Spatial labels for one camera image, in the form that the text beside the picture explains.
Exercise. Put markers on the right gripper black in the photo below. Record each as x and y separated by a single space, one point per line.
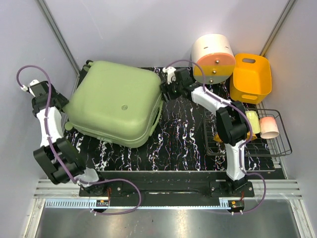
165 88

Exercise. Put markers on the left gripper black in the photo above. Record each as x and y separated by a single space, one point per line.
63 100

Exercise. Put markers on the green hard-shell suitcase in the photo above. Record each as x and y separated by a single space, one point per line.
116 103

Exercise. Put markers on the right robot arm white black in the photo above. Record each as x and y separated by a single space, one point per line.
231 122

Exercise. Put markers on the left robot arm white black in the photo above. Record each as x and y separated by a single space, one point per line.
59 160

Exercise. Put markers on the white cylindrical drawer cabinet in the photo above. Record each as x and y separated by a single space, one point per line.
213 59

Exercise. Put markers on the yellow plate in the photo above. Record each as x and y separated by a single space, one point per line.
217 138

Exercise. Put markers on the orange plastic basket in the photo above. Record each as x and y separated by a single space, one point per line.
251 80

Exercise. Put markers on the pink white cup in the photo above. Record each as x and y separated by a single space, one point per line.
268 127

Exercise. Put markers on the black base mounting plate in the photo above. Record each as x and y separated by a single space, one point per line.
206 183

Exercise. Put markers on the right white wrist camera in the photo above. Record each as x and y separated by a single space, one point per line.
170 72

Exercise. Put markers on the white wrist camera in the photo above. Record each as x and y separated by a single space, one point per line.
29 87
170 72

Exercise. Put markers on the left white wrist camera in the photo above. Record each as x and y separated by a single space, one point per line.
29 87

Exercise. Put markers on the black wire rack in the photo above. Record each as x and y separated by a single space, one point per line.
268 148

